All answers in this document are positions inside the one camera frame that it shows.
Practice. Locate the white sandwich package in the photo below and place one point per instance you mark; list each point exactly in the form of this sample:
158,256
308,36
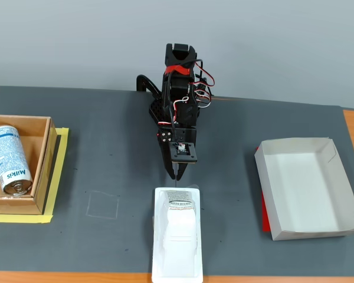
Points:
177,236

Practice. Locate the white blue Milkis can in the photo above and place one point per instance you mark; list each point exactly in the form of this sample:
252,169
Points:
9,159

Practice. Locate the gray mat with chalk square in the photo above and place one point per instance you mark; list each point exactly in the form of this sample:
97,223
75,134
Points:
106,147

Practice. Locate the black table clamp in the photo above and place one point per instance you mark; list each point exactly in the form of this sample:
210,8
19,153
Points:
141,81

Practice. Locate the brown cardboard box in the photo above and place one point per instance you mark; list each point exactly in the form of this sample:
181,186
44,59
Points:
17,204

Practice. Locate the gray cardboard box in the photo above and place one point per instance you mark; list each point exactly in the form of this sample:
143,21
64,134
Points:
301,188

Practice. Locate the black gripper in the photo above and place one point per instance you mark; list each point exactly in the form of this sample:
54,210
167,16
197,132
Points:
166,137

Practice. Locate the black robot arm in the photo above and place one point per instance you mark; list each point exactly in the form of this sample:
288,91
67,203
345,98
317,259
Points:
180,85

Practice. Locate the red paper sheet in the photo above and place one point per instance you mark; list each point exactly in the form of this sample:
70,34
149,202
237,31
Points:
265,218

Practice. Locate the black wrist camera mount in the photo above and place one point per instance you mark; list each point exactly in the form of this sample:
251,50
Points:
191,154

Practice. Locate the yellow masking tape frame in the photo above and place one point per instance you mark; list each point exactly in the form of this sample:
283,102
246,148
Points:
17,218

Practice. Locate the plain gray mat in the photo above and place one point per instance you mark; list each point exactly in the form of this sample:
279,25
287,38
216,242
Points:
230,177

